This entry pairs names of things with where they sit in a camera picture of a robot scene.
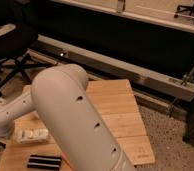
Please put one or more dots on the white plastic bottle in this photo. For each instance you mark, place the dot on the white plastic bottle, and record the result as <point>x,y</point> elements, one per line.
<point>31,135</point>

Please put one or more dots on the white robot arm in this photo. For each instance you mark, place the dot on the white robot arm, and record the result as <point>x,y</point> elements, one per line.
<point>58,95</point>

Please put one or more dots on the black white striped object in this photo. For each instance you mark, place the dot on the black white striped object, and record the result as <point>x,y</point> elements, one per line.
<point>44,162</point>

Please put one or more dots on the black office chair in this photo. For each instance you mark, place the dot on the black office chair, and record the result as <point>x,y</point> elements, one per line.
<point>13,53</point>

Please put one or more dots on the black chair base background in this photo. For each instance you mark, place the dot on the black chair base background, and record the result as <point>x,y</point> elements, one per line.
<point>184,8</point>

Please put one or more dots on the metal floor rail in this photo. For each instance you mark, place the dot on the metal floor rail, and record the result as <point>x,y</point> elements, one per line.
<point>139,75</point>

